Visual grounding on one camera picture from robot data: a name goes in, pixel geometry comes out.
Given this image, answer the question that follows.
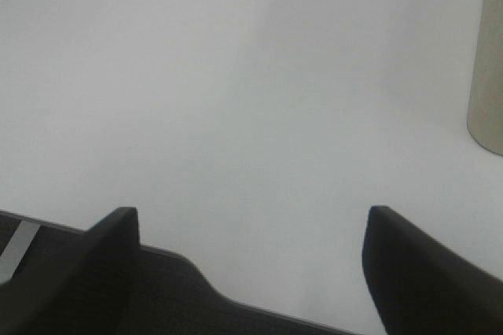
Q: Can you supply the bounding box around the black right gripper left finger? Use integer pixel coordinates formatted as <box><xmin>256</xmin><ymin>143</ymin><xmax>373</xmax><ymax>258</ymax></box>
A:
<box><xmin>1</xmin><ymin>207</ymin><xmax>138</xmax><ymax>334</ymax></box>

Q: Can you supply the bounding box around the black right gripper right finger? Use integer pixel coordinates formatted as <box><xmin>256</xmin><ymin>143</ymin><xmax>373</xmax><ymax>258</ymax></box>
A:
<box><xmin>362</xmin><ymin>206</ymin><xmax>502</xmax><ymax>334</ymax></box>

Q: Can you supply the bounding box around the beige box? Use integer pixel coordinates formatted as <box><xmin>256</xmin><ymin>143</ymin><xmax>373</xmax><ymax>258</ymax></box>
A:
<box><xmin>467</xmin><ymin>0</ymin><xmax>502</xmax><ymax>155</ymax></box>

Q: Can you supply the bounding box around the grey perforated plastic basket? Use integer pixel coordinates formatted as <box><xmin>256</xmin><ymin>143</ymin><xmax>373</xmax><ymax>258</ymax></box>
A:
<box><xmin>1</xmin><ymin>212</ymin><xmax>336</xmax><ymax>334</ymax></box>

